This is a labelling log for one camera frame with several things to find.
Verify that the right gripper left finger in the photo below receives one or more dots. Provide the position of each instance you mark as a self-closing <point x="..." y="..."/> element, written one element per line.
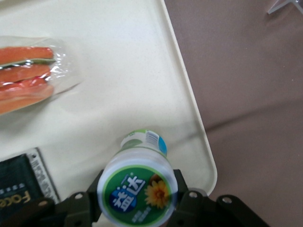
<point x="93" y="184"/>

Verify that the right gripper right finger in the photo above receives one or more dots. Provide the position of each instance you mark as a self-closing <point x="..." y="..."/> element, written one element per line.
<point x="183" y="189"/>

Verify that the green lid gum bottle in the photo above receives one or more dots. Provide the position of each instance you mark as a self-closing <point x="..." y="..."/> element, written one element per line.
<point x="137" y="184"/>

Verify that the cream plastic tray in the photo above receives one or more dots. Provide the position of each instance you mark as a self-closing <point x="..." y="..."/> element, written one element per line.
<point x="118" y="82"/>

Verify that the black Face pack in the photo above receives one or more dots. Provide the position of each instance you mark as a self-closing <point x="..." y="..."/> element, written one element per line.
<point x="19" y="179"/>

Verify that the wrapped triangle sandwich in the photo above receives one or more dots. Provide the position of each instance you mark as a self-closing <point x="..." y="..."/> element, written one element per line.
<point x="23" y="78"/>

